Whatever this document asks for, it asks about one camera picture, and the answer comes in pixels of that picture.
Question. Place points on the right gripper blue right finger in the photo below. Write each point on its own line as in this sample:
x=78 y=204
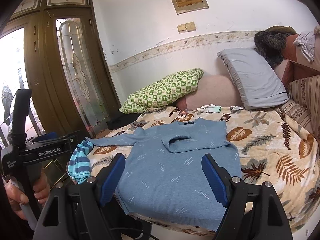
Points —
x=218 y=179

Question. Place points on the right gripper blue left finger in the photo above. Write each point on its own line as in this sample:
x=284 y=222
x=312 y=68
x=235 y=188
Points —
x=108 y=179

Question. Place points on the person's left hand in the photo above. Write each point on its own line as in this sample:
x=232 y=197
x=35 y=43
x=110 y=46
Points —
x=16 y=197

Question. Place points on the black cloth on bed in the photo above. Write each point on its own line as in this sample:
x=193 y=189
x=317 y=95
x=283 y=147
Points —
x=122 y=120

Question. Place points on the grey pillow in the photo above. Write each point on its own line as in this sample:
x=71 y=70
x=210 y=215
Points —
x=258 y=85

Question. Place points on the light blue knit sweater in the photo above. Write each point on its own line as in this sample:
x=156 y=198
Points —
x=163 y=178

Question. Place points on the small foil packet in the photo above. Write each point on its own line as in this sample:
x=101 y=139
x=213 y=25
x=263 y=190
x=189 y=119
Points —
x=183 y=113

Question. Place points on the grey rag on headboard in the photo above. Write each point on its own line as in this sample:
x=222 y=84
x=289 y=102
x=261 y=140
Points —
x=306 y=41

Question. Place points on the beige wall switches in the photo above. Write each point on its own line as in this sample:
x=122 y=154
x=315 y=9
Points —
x=186 y=27

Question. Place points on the brown wooden headboard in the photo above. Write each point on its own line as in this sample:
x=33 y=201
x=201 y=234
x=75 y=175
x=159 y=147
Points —
x=295 y=65

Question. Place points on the dark fur hat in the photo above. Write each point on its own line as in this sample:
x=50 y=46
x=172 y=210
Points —
x=269 y=44

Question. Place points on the pink quilted pillow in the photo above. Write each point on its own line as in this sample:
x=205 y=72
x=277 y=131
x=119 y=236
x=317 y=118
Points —
x=212 y=90

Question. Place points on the wall electrical panel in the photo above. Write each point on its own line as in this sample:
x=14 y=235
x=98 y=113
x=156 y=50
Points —
x=183 y=6

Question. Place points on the green checkered pillow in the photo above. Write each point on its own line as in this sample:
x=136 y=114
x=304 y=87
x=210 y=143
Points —
x=163 y=92

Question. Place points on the striped brown cushion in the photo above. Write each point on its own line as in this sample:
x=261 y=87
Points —
x=303 y=104

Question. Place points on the grey crumpled cloth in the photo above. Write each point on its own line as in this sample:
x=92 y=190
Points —
x=235 y=108

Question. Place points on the leaf pattern beige blanket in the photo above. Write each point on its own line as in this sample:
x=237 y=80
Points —
x=272 y=147

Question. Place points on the striped blue sock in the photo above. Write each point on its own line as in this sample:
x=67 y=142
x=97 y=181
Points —
x=79 y=166

